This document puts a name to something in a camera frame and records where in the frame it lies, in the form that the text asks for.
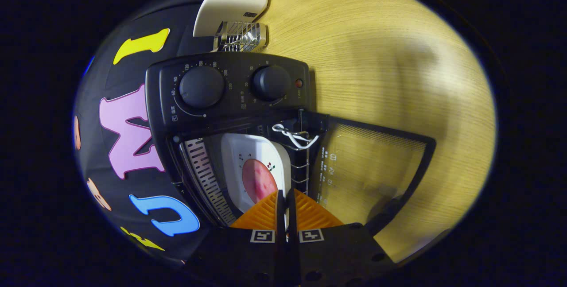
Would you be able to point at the small black oven knob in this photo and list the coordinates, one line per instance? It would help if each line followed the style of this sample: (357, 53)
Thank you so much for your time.
(271, 83)

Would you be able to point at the white pop-up toaster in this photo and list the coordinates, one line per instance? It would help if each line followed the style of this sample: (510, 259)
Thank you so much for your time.
(226, 10)

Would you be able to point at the black backdrop cloth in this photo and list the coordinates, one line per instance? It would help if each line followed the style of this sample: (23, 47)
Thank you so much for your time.
(128, 74)

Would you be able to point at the pink meat slice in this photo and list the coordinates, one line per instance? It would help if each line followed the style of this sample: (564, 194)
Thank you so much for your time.
(258, 180)

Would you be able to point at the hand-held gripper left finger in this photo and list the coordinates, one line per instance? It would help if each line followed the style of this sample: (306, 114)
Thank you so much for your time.
(281, 216)

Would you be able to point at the white rectangular cherry-print plate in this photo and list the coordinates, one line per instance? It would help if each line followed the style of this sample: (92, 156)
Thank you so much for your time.
(234, 163)

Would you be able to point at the large black oven knob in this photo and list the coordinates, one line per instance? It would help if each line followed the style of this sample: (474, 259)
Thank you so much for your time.
(201, 87)

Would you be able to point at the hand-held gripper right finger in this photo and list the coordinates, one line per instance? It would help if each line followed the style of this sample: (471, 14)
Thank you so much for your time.
(292, 216)

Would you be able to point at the black toaster oven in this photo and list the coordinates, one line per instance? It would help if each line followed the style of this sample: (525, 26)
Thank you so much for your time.
(239, 114)

